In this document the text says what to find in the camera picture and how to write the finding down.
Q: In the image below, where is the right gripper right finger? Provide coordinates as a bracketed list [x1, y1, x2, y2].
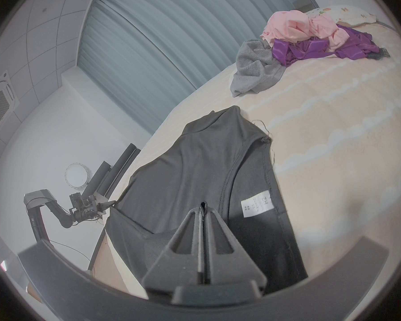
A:
[203, 205, 267, 303]

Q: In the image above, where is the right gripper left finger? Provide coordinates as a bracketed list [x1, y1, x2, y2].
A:
[143, 205, 204, 303]

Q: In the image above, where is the black sleeveless top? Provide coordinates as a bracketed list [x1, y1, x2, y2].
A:
[105, 105, 309, 295]

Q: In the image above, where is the bed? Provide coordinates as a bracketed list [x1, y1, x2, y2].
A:
[90, 0, 401, 297]

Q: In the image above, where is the pile of clothes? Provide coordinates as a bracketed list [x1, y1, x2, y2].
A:
[260, 10, 390, 67]

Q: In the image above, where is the round ceiling lamp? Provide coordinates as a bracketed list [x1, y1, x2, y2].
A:
[65, 164, 88, 188]

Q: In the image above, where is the ceiling air conditioner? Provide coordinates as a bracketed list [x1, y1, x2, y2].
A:
[0, 72, 20, 140]

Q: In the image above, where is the blue-green curtain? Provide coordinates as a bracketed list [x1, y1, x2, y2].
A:
[78, 0, 316, 136]

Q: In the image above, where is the grey garment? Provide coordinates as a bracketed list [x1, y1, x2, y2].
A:
[230, 39, 287, 98]

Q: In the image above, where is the white printed pillow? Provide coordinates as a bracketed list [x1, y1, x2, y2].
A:
[304, 5, 377, 26]

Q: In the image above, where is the black cable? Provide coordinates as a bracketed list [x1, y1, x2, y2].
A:
[49, 241, 91, 264]

